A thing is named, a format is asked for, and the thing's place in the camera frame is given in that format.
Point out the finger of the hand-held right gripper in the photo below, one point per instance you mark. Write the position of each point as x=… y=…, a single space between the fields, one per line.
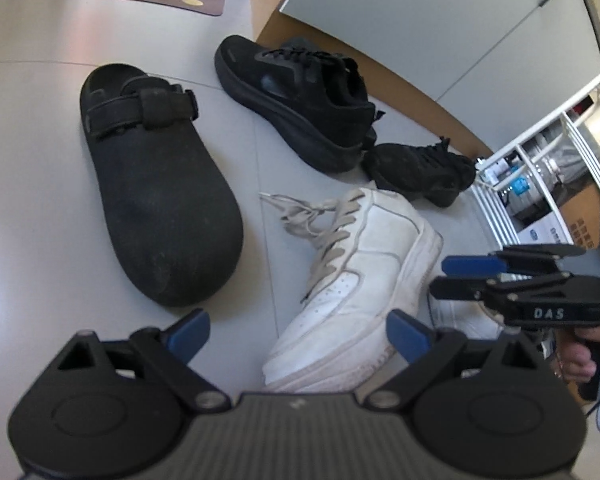
x=455 y=290
x=470 y=265

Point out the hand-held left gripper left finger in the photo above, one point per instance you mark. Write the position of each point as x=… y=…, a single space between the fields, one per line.
x=187 y=335

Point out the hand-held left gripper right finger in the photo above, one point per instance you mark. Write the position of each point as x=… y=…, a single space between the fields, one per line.
x=407 y=335

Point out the white lace-up sneaker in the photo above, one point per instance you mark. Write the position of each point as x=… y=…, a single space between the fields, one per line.
x=455 y=317
x=370 y=280

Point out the black lace-up sneaker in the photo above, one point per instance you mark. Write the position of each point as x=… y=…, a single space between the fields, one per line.
x=300 y=100
x=415 y=170

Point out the person's right hand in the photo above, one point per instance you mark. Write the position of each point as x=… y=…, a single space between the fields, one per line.
x=572 y=362

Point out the large white printed carton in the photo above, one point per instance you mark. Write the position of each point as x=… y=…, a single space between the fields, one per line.
x=550 y=232

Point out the brown cardboard box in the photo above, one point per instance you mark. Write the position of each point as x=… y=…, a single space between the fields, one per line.
x=582 y=207

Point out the clear water bottle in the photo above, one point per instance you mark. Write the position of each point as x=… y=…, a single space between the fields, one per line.
x=537 y=180

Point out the grey plastic bag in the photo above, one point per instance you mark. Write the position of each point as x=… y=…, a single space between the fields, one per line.
x=575 y=160

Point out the grey cabinet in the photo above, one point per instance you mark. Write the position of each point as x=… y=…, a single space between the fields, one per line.
x=430 y=20

